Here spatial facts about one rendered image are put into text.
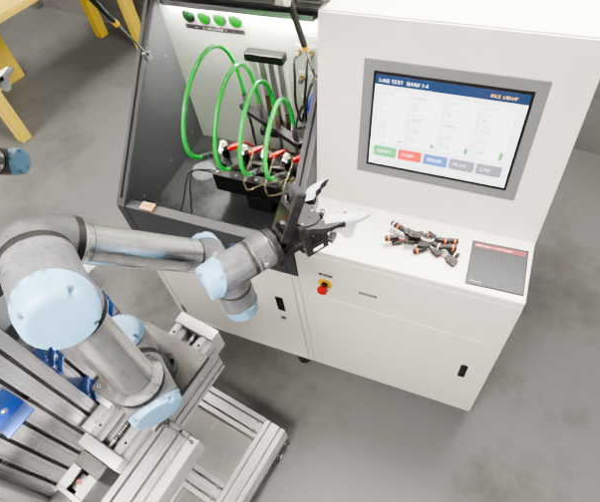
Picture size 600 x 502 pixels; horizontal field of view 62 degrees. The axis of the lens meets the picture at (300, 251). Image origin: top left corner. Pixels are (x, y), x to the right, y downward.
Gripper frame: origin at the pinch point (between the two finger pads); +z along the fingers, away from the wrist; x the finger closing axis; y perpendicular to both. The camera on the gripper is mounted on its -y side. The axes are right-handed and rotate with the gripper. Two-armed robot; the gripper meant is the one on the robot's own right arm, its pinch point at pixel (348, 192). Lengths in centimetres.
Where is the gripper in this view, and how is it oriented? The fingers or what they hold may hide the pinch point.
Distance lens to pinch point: 104.4
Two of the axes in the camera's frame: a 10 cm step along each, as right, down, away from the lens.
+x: 5.3, 5.6, -6.4
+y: 1.8, 6.7, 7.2
